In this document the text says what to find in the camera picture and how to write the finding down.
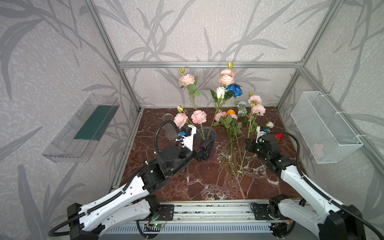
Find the pale green hydrangea stem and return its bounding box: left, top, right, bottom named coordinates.
left=236, top=101, right=249, bottom=120

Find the clear acrylic wall shelf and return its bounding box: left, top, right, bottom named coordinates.
left=42, top=94, right=120, bottom=163

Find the green circuit board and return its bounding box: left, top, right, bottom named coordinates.
left=145, top=222, right=167, bottom=232

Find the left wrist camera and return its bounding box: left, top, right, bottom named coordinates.
left=177, top=125, right=197, bottom=151

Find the clear frosted glass vase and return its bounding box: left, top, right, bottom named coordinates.
left=162, top=113, right=178, bottom=141

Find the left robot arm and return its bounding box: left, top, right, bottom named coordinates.
left=48, top=120, right=217, bottom=240

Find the purple blue glass vase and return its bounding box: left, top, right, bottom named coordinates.
left=198, top=127, right=217, bottom=159

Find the aluminium front rail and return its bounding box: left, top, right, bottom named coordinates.
left=86, top=200, right=340, bottom=224

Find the pink ranunculus stem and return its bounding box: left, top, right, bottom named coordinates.
left=237, top=93, right=266, bottom=178

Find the blue rose stem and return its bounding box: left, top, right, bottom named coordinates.
left=227, top=84, right=243, bottom=98

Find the white wire mesh basket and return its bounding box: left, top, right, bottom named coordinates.
left=291, top=91, right=364, bottom=164

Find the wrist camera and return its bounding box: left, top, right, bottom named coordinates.
left=177, top=125, right=197, bottom=151
left=256, top=126, right=271, bottom=142

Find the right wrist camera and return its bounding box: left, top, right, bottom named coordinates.
left=256, top=126, right=271, bottom=142

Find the pink white carnation stem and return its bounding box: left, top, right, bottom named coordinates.
left=179, top=67, right=201, bottom=110

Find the pink rose bouquet stem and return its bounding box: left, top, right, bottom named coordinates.
left=214, top=110, right=242, bottom=177

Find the pink lisianthus flower stem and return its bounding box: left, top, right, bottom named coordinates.
left=211, top=62, right=236, bottom=128

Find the white rose stem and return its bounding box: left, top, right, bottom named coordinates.
left=211, top=87, right=227, bottom=127

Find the pink peony stem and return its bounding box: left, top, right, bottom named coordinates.
left=174, top=105, right=207, bottom=140

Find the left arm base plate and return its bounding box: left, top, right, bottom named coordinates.
left=148, top=204, right=175, bottom=221

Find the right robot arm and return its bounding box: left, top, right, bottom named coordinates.
left=245, top=132, right=384, bottom=240

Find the red rose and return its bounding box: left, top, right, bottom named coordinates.
left=275, top=133, right=284, bottom=141

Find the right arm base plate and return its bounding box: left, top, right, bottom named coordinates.
left=250, top=203, right=291, bottom=222

